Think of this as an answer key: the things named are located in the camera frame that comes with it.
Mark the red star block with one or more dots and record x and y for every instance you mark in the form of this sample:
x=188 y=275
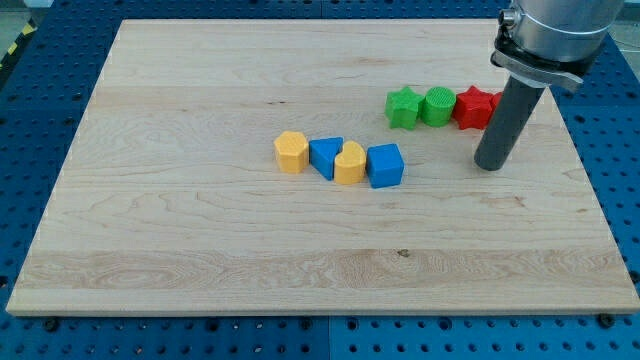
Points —
x=473 y=109

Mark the green star block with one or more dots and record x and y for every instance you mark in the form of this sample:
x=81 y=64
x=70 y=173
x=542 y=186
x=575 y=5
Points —
x=403 y=108

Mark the yellow heart block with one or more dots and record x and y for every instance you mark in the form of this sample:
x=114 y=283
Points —
x=350 y=164

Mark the black bolt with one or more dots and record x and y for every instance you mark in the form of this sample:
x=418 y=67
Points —
x=605 y=321
x=51 y=325

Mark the black bolt bottom right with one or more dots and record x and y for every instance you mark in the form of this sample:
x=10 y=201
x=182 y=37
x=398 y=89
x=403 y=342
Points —
x=605 y=321

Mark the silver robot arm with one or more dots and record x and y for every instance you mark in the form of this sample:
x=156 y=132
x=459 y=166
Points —
x=552 y=42

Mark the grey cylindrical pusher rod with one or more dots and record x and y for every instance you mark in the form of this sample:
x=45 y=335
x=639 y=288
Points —
x=514 y=109

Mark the black bolt bottom left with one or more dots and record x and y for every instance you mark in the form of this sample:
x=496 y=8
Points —
x=51 y=325

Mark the green cylinder block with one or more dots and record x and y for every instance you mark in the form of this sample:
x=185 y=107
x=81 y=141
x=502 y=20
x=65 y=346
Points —
x=438 y=106

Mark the light wooden board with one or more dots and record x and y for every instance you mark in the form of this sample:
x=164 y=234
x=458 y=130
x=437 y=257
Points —
x=170 y=201

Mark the yellow hexagon block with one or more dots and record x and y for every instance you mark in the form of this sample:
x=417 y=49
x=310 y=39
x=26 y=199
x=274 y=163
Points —
x=291 y=152

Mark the blue cube block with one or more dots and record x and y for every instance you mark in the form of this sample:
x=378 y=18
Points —
x=384 y=165

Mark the red block behind rod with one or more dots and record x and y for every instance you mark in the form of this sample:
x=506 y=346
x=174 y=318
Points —
x=495 y=100

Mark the blue triangle block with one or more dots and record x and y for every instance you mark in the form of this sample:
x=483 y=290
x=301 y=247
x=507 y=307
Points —
x=323 y=153

